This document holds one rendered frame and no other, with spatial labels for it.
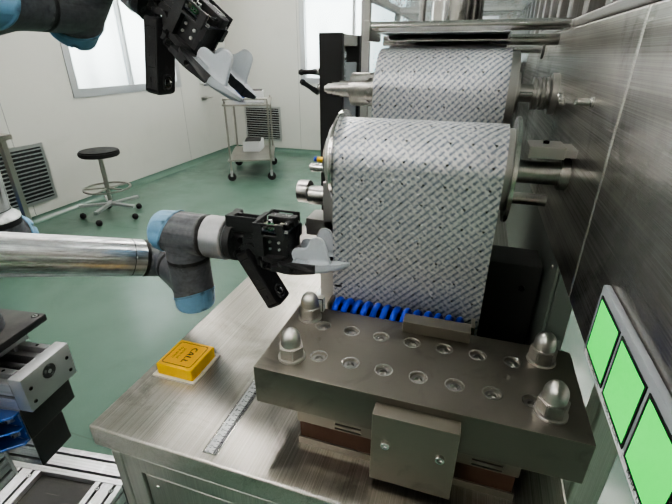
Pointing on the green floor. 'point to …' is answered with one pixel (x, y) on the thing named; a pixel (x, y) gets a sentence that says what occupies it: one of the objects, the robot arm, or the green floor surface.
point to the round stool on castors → (104, 179)
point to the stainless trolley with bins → (254, 151)
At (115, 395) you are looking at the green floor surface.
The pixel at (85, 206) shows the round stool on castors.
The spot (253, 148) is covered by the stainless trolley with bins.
